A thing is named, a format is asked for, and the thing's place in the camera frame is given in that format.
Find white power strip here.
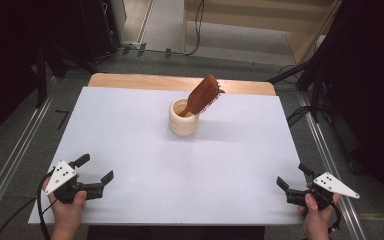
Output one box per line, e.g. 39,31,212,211
120,41,142,50

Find black metal stand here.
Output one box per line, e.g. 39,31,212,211
35,45,49,109
295,59,325,124

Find brown wooden hairbrush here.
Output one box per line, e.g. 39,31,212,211
178,73,226,118

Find bundle of black floor cables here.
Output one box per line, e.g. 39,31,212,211
285,105,313,129

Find thin black cable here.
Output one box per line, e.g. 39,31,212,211
0,196,54,240

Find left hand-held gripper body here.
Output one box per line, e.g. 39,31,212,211
43,160,105,205

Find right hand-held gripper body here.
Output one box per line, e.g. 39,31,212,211
285,171,361,212

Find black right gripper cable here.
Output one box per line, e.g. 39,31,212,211
325,194,344,235

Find aluminium floor rail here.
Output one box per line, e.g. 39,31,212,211
0,77,60,231
296,90,368,240

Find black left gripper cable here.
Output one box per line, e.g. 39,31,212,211
35,168,56,240

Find white table board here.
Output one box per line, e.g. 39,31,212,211
28,86,306,226

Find person's dark clothing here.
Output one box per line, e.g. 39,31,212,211
86,225,266,240

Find cream ribbed cup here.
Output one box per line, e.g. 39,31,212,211
168,97,201,137

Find light wooden shelf unit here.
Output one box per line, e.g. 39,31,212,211
182,0,343,66

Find black curtain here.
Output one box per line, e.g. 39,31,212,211
316,0,384,222
0,0,94,152

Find person's left hand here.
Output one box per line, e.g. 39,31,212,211
41,175,89,234

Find black cabinet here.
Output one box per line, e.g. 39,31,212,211
78,0,122,64

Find person's right hand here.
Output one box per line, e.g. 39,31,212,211
298,181,343,240

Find black hanging cable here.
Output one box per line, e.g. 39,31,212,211
183,0,206,57

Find light wooden table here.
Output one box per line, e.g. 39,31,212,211
88,72,277,97

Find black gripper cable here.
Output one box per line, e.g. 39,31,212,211
35,168,56,240
325,194,344,235

